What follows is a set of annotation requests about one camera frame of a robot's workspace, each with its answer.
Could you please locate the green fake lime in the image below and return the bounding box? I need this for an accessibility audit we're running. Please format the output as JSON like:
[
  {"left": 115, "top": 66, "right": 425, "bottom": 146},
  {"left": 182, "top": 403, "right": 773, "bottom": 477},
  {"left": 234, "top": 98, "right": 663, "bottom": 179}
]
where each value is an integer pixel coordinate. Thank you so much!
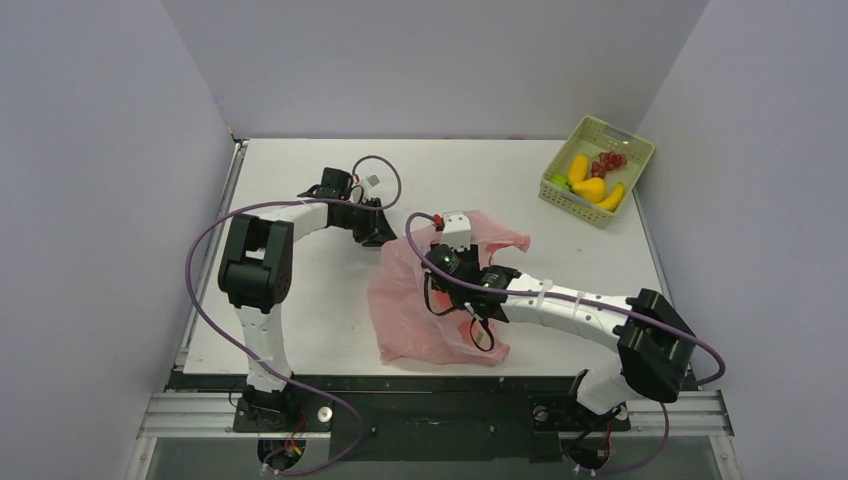
[{"left": 549, "top": 173, "right": 571, "bottom": 191}]

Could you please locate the aluminium frame rail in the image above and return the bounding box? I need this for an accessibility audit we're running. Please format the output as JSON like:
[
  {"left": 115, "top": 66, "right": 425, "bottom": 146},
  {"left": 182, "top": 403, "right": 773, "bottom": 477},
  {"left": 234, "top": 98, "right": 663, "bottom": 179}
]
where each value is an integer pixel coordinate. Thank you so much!
[{"left": 128, "top": 382, "right": 741, "bottom": 479}]

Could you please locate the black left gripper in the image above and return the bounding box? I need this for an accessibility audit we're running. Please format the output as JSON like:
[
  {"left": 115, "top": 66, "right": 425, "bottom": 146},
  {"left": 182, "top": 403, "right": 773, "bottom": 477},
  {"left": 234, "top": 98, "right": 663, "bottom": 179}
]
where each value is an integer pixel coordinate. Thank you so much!
[{"left": 335, "top": 198, "right": 399, "bottom": 249}]

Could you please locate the light green plastic basket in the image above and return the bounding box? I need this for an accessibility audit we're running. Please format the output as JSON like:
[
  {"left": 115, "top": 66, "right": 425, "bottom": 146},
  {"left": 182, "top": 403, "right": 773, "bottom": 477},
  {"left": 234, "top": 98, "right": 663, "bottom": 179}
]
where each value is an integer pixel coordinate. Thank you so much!
[{"left": 538, "top": 115, "right": 656, "bottom": 229}]

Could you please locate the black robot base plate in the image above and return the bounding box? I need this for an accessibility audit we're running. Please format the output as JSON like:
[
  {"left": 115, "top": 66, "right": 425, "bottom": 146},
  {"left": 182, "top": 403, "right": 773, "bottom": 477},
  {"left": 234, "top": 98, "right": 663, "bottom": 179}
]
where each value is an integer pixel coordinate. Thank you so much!
[{"left": 232, "top": 375, "right": 631, "bottom": 462}]

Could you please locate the red fake fruit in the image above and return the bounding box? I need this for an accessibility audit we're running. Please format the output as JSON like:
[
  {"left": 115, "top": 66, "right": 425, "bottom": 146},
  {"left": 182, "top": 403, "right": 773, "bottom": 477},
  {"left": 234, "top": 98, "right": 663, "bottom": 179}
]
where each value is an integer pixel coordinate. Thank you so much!
[{"left": 589, "top": 151, "right": 628, "bottom": 178}]

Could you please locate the pink plastic bag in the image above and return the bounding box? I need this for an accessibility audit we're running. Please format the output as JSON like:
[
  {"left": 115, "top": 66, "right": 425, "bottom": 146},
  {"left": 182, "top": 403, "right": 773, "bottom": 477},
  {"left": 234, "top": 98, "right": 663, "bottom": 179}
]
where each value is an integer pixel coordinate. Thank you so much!
[{"left": 367, "top": 237, "right": 510, "bottom": 367}]

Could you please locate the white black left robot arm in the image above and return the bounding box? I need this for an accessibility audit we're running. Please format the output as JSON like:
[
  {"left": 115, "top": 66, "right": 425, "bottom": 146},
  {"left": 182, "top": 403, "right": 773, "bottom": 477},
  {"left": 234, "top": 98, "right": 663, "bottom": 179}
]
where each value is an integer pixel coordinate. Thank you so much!
[{"left": 218, "top": 168, "right": 396, "bottom": 430}]

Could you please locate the yellow fake fruit in basket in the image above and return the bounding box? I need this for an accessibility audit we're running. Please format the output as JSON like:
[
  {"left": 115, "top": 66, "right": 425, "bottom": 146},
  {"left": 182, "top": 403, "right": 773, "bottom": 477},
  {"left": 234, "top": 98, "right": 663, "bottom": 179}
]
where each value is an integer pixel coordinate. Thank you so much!
[{"left": 567, "top": 154, "right": 590, "bottom": 185}]

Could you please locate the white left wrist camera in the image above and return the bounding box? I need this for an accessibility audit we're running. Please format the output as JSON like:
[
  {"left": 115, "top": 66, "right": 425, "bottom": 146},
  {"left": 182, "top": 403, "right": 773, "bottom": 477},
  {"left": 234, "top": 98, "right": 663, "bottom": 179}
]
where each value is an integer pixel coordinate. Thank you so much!
[{"left": 357, "top": 175, "right": 380, "bottom": 189}]

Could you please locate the yellow fake banana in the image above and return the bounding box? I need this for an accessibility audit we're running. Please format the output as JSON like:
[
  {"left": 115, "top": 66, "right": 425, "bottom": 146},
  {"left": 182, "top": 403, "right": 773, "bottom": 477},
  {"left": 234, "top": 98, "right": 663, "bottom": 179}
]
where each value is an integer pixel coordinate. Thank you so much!
[{"left": 596, "top": 182, "right": 627, "bottom": 212}]

